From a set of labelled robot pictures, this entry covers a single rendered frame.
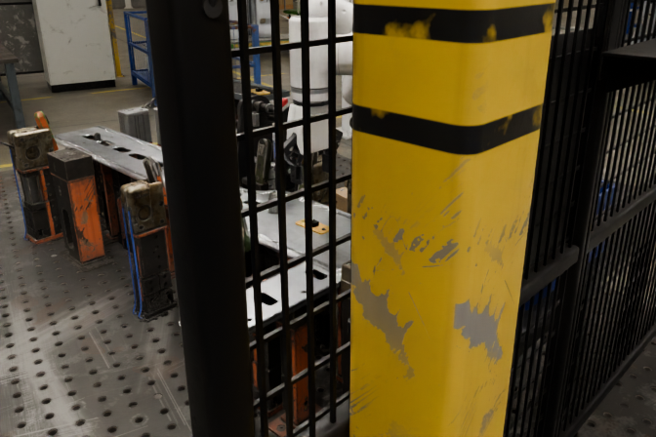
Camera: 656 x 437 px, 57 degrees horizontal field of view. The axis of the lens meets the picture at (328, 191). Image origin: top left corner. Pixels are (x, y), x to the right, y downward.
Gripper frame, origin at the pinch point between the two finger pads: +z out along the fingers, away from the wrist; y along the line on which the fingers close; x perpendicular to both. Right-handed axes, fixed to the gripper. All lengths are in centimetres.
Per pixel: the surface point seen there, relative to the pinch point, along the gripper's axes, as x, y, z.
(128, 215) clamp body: -40.1, 22.0, 14.5
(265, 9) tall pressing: -740, -606, 35
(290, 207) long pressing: -11.8, -3.9, 12.2
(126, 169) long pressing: -66, 8, 13
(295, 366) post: 17.5, 22.0, 27.3
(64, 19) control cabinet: -685, -241, 25
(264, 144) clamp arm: -32.2, -13.5, 3.2
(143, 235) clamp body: -37.6, 20.0, 19.7
